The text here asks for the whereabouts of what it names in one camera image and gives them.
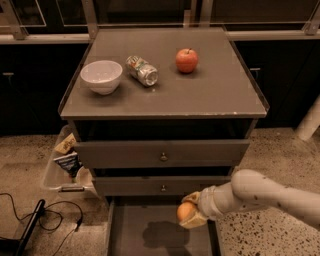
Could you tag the red apple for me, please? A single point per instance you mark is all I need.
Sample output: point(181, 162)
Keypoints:
point(186, 60)

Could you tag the dark blue snack bag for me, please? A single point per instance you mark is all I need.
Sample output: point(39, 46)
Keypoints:
point(69, 163)

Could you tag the black stand leg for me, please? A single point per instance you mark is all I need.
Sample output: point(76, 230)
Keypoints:
point(15, 247)

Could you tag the silver green soda can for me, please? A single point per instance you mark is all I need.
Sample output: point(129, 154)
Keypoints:
point(142, 70)

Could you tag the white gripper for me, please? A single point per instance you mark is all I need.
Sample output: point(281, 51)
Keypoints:
point(207, 201)

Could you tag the grey drawer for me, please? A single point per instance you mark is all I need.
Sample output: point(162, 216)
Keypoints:
point(155, 185)
point(161, 154)
point(148, 226)

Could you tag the grey top drawer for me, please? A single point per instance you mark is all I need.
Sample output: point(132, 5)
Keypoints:
point(161, 154)

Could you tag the grey middle drawer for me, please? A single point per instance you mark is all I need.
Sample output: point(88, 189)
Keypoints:
point(155, 185)

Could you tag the white bowl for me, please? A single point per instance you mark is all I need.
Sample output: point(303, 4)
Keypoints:
point(102, 77)

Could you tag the orange fruit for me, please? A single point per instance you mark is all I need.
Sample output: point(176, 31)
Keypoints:
point(184, 210)

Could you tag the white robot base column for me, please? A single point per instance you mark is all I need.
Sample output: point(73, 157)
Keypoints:
point(310, 122)

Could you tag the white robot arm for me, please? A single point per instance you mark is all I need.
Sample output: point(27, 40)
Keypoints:
point(248, 190)

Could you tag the grey bottom drawer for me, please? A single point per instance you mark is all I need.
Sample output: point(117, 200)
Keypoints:
point(148, 226)

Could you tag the grey drawer cabinet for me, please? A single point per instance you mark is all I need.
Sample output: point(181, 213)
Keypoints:
point(219, 100)

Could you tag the tan snack packet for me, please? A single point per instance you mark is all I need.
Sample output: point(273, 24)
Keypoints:
point(66, 145)

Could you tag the clear plastic bin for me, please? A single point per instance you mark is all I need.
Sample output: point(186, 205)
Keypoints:
point(58, 180)

